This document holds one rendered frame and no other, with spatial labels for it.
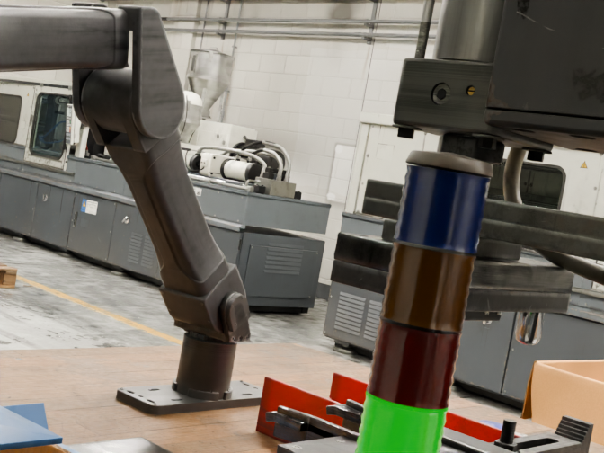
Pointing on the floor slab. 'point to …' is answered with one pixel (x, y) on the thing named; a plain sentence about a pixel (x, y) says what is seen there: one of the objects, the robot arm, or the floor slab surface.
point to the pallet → (7, 276)
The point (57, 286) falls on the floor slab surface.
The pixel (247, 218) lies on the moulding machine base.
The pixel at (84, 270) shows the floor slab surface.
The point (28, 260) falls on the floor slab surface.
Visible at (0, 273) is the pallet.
